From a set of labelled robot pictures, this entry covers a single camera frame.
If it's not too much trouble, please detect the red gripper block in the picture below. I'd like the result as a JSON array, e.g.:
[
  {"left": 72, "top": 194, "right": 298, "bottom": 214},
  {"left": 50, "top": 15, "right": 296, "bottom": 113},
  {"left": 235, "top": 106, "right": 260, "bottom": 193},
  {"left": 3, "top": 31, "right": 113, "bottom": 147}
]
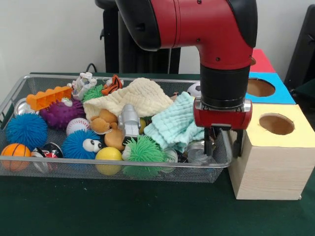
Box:
[{"left": 193, "top": 100, "right": 252, "bottom": 158}]

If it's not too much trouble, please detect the clear plastic cup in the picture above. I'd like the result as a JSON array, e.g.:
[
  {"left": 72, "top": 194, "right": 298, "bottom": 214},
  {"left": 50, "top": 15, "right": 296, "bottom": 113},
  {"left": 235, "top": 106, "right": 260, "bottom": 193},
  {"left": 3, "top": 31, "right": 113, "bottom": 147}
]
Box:
[{"left": 186, "top": 140, "right": 217, "bottom": 165}]

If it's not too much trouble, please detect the light blue waffle cloth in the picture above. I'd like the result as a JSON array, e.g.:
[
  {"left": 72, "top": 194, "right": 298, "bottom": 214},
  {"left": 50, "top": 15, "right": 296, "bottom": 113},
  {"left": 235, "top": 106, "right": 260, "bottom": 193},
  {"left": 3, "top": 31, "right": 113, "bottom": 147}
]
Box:
[{"left": 144, "top": 91, "right": 205, "bottom": 153}]

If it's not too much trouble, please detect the cream waffle cloth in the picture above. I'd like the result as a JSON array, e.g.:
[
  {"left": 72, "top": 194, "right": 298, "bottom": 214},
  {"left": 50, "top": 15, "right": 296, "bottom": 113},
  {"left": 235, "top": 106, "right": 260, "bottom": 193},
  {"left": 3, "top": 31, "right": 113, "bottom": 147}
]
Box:
[{"left": 84, "top": 78, "right": 174, "bottom": 121}]

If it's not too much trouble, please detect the shallow clear mesh bin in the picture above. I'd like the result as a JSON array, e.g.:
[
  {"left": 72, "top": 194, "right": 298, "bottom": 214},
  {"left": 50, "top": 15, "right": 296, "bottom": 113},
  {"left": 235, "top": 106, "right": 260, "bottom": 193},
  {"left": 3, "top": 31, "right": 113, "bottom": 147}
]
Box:
[{"left": 0, "top": 74, "right": 235, "bottom": 183}]

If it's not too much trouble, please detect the large green spiky ball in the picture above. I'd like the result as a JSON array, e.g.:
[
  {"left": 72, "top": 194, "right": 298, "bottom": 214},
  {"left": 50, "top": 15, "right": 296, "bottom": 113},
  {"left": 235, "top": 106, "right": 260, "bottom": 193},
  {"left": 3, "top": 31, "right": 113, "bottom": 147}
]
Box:
[{"left": 123, "top": 136, "right": 166, "bottom": 177}]

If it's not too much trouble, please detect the grey metal toy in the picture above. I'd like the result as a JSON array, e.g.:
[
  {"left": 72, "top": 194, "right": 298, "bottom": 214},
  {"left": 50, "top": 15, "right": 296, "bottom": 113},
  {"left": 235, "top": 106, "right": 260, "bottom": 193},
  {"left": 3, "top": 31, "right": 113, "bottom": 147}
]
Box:
[{"left": 118, "top": 104, "right": 141, "bottom": 144}]

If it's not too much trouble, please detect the green cloth side table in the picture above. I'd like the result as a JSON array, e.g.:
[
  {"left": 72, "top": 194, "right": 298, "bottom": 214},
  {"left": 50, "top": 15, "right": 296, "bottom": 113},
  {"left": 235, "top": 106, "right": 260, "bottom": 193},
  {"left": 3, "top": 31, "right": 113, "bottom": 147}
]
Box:
[{"left": 294, "top": 79, "right": 315, "bottom": 110}]

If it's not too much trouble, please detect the dark green table cloth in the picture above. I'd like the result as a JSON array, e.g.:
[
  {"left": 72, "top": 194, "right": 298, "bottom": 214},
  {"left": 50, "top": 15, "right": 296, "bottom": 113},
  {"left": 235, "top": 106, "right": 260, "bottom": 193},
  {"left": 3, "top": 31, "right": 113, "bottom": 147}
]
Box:
[{"left": 0, "top": 72, "right": 315, "bottom": 236}]

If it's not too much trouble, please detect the yellow ball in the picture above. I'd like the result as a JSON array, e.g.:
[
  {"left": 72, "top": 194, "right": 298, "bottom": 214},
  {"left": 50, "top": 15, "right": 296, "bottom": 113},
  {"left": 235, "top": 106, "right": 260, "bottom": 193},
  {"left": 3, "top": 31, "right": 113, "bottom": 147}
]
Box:
[{"left": 95, "top": 147, "right": 124, "bottom": 176}]

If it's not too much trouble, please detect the black flat panel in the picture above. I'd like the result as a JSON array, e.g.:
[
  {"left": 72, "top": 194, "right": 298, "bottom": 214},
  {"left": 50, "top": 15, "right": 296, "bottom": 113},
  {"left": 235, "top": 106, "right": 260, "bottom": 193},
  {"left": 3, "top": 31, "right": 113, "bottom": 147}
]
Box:
[{"left": 284, "top": 4, "right": 315, "bottom": 91}]

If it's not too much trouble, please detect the blue spiky ball with eyes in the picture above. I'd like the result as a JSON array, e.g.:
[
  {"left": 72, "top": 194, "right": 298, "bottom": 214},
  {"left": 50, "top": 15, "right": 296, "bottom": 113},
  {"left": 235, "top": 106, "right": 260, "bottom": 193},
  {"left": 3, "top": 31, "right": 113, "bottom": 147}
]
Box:
[{"left": 62, "top": 129, "right": 104, "bottom": 160}]

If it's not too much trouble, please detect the purple spiky ball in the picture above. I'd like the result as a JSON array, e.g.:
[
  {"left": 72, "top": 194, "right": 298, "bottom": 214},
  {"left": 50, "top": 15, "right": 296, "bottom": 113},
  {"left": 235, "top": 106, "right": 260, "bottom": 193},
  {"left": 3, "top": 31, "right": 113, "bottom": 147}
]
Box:
[{"left": 40, "top": 97, "right": 85, "bottom": 129}]

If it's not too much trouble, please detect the orange plastic toy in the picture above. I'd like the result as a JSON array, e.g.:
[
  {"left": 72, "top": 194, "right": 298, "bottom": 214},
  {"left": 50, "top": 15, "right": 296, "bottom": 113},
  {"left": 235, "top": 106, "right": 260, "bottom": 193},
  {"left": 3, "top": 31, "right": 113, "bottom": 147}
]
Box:
[{"left": 26, "top": 86, "right": 73, "bottom": 111}]

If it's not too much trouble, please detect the orange basketball toy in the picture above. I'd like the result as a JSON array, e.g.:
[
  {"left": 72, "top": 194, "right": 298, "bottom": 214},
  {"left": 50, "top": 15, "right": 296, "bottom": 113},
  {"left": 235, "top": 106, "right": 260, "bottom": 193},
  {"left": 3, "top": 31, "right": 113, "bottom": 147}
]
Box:
[{"left": 1, "top": 143, "right": 33, "bottom": 172}]

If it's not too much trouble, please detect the black pedestal stand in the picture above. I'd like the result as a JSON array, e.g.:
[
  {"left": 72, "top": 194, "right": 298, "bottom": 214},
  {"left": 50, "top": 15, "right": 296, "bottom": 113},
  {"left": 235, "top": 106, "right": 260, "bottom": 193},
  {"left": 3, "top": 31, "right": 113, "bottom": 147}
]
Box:
[{"left": 95, "top": 0, "right": 181, "bottom": 74}]

